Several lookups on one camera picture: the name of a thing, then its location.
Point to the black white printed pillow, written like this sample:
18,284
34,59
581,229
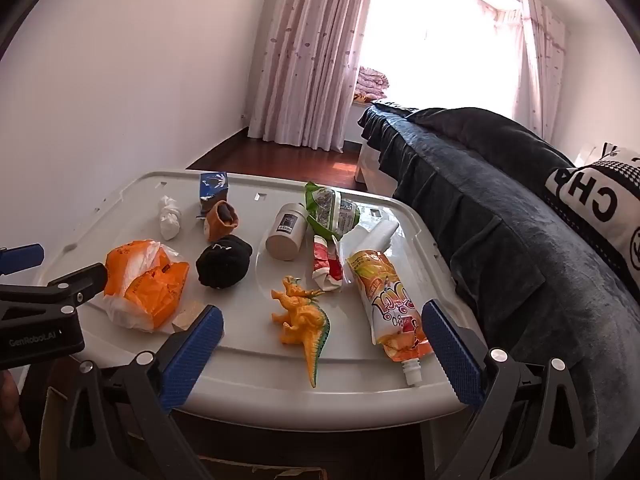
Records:
600,195

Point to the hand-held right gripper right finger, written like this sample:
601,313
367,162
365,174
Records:
452,355

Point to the wide pink patterned curtain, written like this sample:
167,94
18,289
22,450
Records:
310,60

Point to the orange toy dinosaur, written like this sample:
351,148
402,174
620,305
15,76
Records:
300,317

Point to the orange plastic bag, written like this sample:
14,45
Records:
150,285

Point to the orange drink pouch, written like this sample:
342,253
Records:
385,305

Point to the white plastic jar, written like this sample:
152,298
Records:
285,232

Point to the orange brown cup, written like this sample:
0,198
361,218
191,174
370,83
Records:
220,220

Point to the narrow pink patterned curtain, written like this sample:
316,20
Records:
542,60

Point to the white bed frame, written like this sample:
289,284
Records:
366,162

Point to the white plastic storage bin lid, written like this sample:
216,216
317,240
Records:
250,350

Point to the white plastic bag roll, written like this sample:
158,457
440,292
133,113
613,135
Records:
375,235

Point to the red white toothpaste tube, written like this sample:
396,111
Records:
325,265

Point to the white tissue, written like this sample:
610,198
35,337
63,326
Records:
169,220

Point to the folded pink quilts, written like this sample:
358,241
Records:
372,85

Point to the blue tissue carton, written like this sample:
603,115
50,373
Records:
214,187

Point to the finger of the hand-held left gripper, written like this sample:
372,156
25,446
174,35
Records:
75,284
20,258

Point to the green snack packet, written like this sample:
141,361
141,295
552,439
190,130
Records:
330,210

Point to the dark blue bed blanket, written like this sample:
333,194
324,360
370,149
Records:
500,200

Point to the small wooden block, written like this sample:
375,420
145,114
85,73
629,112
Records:
187,316

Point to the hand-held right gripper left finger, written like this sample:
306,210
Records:
192,355

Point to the black round pouch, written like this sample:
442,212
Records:
222,262

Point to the person's left hand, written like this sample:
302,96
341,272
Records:
12,410

